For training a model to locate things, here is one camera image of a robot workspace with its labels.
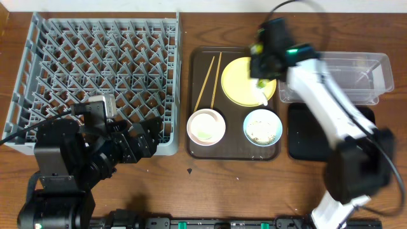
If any green yellow wrapper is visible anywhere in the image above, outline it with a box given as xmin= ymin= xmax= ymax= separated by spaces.
xmin=250 ymin=43 xmax=263 ymax=55

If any light blue bowl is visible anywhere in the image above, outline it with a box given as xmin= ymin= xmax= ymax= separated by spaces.
xmin=243 ymin=109 xmax=283 ymax=147

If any white tissue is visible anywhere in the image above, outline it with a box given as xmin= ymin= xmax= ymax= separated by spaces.
xmin=254 ymin=79 xmax=268 ymax=106

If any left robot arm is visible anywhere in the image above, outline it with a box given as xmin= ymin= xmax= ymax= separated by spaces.
xmin=17 ymin=111 xmax=162 ymax=228

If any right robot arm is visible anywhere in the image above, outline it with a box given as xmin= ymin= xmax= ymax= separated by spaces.
xmin=250 ymin=17 xmax=406 ymax=228

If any grey plastic dishwasher rack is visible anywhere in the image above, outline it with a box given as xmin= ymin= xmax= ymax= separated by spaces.
xmin=2 ymin=13 xmax=183 ymax=156

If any clear plastic waste bin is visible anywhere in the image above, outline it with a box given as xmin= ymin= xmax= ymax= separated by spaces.
xmin=279 ymin=52 xmax=394 ymax=106

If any yellow round plate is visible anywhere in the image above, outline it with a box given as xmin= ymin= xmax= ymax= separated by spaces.
xmin=221 ymin=57 xmax=277 ymax=107

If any dark brown serving tray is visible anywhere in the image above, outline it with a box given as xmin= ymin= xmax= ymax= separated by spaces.
xmin=186 ymin=46 xmax=281 ymax=161

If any white pink shallow bowl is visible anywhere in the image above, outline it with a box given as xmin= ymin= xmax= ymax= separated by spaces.
xmin=186 ymin=109 xmax=226 ymax=146

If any black rectangular tray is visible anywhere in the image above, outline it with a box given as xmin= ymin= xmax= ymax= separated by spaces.
xmin=287 ymin=102 xmax=376 ymax=162

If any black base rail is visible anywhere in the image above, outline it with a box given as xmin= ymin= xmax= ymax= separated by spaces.
xmin=88 ymin=209 xmax=382 ymax=229

